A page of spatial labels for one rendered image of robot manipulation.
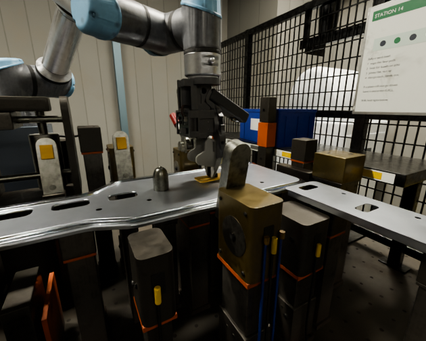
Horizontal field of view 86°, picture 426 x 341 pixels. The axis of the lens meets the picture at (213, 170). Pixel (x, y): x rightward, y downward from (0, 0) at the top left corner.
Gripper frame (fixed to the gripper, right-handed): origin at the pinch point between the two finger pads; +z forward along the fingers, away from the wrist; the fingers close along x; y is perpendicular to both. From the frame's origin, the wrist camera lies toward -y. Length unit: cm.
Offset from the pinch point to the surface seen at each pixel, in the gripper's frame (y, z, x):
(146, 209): 17.8, 2.1, 8.6
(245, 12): -175, -126, -223
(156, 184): 13.8, 0.6, 1.0
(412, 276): -51, 33, 25
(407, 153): -244, 32, -52
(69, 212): 29.2, 1.9, 3.4
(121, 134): 17.1, -7.9, -15.5
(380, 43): -55, -32, 4
